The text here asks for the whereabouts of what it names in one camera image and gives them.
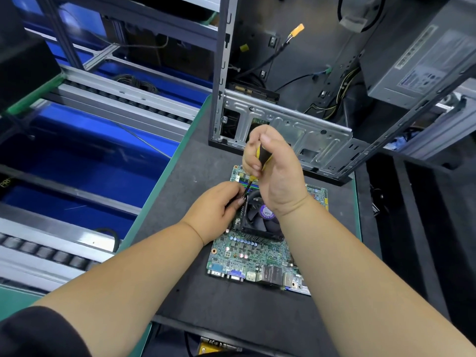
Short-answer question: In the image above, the person's left hand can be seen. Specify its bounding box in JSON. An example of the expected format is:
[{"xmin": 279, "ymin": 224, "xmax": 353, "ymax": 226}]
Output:
[{"xmin": 180, "ymin": 180, "xmax": 246, "ymax": 246}]

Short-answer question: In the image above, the grey computer case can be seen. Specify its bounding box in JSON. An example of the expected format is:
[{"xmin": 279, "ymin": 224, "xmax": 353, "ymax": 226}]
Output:
[{"xmin": 208, "ymin": 0, "xmax": 476, "ymax": 186}]

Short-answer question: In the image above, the grey roller conveyor rail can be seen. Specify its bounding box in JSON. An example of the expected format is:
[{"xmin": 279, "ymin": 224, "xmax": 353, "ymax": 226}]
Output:
[
  {"xmin": 45, "ymin": 66, "xmax": 202, "ymax": 142},
  {"xmin": 0, "ymin": 203, "xmax": 120, "ymax": 295}
]

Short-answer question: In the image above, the person's right hand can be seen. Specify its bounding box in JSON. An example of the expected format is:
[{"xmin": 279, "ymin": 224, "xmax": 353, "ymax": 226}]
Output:
[{"xmin": 242, "ymin": 124, "xmax": 309, "ymax": 218}]

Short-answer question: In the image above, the yellow handled screwdriver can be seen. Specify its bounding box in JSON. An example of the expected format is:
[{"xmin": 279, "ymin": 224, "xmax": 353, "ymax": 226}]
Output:
[{"xmin": 255, "ymin": 143, "xmax": 273, "ymax": 174}]

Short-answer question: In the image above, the aluminium frame post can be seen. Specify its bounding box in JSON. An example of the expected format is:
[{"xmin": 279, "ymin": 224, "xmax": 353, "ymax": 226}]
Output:
[{"xmin": 402, "ymin": 96, "xmax": 476, "ymax": 162}]

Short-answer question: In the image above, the empty black foam tray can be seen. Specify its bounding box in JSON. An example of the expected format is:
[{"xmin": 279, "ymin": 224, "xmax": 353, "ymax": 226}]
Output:
[{"xmin": 353, "ymin": 152, "xmax": 476, "ymax": 347}]

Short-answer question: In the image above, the green motherboard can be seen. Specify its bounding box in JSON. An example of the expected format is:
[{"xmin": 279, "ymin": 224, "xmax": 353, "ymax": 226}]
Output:
[{"xmin": 206, "ymin": 165, "xmax": 330, "ymax": 296}]

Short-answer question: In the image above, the person's black left sleeve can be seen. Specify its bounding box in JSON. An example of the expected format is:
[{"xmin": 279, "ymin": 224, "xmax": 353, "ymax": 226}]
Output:
[{"xmin": 0, "ymin": 304, "xmax": 92, "ymax": 357}]

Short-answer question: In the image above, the grey coiled cable bundle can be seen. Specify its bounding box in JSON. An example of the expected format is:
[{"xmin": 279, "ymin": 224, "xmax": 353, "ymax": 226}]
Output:
[{"xmin": 112, "ymin": 74, "xmax": 161, "ymax": 97}]

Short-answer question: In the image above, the yellow and black wire bundle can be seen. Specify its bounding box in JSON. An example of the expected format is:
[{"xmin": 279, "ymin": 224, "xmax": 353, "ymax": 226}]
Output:
[{"xmin": 308, "ymin": 66, "xmax": 354, "ymax": 119}]

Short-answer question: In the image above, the black cooling fan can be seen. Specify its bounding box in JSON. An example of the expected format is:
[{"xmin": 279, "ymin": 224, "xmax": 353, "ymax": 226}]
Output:
[{"xmin": 234, "ymin": 188, "xmax": 287, "ymax": 238}]

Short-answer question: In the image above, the small black cable bundle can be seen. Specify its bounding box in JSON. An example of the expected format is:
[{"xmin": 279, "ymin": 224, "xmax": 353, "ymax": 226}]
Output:
[{"xmin": 369, "ymin": 185, "xmax": 389, "ymax": 219}]

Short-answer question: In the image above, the black foam tray with boards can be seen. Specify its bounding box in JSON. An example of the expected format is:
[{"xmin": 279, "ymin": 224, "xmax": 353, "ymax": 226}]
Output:
[{"xmin": 0, "ymin": 0, "xmax": 66, "ymax": 116}]

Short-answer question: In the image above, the person's left forearm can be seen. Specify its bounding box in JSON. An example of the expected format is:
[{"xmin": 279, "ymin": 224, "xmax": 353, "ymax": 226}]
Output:
[{"xmin": 33, "ymin": 223, "xmax": 205, "ymax": 357}]

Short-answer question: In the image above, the dark metal frame leg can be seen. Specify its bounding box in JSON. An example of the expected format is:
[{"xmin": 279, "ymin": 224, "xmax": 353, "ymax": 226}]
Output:
[{"xmin": 37, "ymin": 0, "xmax": 84, "ymax": 71}]

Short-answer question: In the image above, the silver power supply unit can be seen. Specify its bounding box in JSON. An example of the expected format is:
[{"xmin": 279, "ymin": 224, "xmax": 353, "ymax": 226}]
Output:
[{"xmin": 360, "ymin": 3, "xmax": 476, "ymax": 110}]

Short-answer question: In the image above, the yellow box with green button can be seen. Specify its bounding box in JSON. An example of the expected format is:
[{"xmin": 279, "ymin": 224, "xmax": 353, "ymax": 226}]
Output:
[{"xmin": 197, "ymin": 337, "xmax": 242, "ymax": 357}]

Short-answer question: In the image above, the person's right forearm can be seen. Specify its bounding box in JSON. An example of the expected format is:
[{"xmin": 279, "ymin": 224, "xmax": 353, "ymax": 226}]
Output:
[{"xmin": 279, "ymin": 195, "xmax": 476, "ymax": 357}]

